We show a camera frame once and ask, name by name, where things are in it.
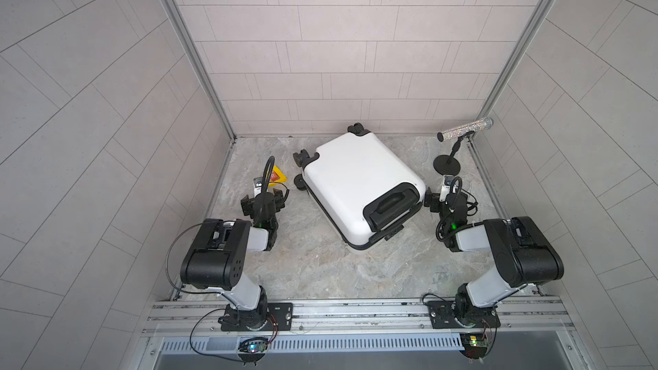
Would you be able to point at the circuit board with leds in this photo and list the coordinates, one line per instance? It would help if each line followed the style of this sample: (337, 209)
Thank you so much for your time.
(476, 345)
(254, 346)

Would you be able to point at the glitter tube on black stand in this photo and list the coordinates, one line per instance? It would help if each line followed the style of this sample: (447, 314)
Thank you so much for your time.
(448, 165)

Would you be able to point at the aluminium mounting rail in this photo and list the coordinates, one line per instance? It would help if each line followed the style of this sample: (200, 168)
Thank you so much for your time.
(358, 316)

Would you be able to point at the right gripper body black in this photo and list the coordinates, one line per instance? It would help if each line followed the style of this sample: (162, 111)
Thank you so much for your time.
(437, 206)

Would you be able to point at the right circuit board with LEDs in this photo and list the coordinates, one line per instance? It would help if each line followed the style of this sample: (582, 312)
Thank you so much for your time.
(476, 345)

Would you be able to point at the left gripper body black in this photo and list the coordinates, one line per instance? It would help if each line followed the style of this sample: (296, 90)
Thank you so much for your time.
(277, 203)

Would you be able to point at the left circuit board with LEDs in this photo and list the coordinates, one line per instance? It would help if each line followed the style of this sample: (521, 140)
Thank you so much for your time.
(254, 346)

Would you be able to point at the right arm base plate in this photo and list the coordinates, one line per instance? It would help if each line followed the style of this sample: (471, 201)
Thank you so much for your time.
(460, 314)

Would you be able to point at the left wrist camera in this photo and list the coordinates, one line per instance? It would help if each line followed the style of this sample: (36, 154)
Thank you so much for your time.
(258, 181)

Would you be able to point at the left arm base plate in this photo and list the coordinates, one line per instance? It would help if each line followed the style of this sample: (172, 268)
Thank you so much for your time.
(262, 319)

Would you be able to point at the white hard-shell suitcase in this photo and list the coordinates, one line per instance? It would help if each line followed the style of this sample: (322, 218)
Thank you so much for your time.
(364, 189)

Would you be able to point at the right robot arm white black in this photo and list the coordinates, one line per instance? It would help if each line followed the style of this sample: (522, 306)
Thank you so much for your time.
(521, 253)

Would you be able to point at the white perforated cable duct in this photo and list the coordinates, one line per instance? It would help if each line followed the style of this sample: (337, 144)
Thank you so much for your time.
(320, 343)

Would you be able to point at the yellow triangular toy block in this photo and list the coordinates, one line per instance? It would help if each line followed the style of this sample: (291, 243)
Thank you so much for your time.
(277, 176)

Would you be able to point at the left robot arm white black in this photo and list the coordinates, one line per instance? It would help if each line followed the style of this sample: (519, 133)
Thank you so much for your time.
(216, 258)

